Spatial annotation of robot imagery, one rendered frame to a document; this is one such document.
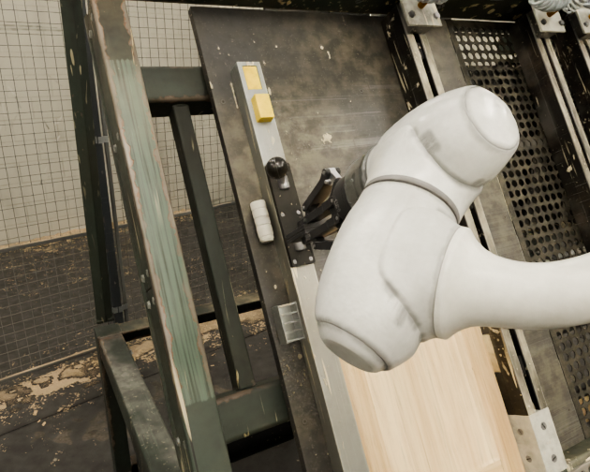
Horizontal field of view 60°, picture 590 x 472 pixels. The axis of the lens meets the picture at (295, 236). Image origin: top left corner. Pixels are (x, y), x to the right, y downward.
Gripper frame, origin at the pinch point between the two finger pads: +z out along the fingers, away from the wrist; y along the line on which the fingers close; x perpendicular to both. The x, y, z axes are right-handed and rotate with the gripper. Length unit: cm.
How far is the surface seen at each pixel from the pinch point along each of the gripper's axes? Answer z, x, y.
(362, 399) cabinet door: 13.7, 10.7, 30.6
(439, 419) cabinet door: 14.0, 26.7, 39.3
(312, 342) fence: 11.6, 2.4, 17.8
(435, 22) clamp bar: 5, 50, -44
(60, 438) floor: 214, -40, 39
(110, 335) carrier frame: 123, -18, 2
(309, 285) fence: 11.6, 4.9, 7.7
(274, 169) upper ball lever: 0.2, -1.9, -11.5
